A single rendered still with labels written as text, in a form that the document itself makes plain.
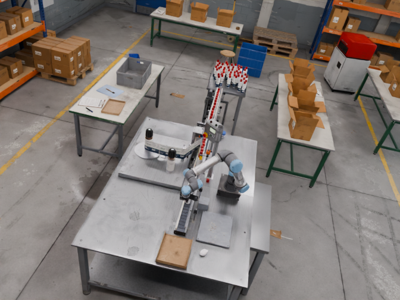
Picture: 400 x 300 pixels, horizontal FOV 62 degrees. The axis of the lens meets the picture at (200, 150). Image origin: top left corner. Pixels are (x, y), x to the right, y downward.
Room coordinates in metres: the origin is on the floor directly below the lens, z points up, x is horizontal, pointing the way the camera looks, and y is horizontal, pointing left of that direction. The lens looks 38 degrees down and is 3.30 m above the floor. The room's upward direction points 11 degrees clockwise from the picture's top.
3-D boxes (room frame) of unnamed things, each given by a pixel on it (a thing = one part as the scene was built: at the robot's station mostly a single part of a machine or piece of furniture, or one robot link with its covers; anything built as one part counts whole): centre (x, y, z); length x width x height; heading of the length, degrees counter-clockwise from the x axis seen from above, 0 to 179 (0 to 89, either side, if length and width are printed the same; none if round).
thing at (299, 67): (5.82, -1.50, 0.97); 0.45 x 0.40 x 0.37; 87
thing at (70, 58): (5.98, 3.14, 0.32); 1.20 x 0.83 x 0.64; 84
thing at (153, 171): (2.88, 0.43, 0.86); 0.80 x 0.67 x 0.05; 177
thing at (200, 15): (8.37, 0.63, 0.96); 0.43 x 0.42 x 0.37; 82
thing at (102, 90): (4.22, 1.44, 0.81); 0.32 x 0.24 x 0.01; 71
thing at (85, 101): (3.79, 1.57, 0.81); 0.38 x 0.36 x 0.02; 175
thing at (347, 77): (7.77, -3.03, 0.61); 0.70 x 0.60 x 1.22; 7
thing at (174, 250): (1.74, 0.05, 0.85); 0.30 x 0.26 x 0.04; 177
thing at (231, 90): (5.08, -0.25, 0.46); 0.73 x 0.62 x 0.93; 177
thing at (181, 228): (2.73, -0.01, 0.86); 1.65 x 0.08 x 0.04; 177
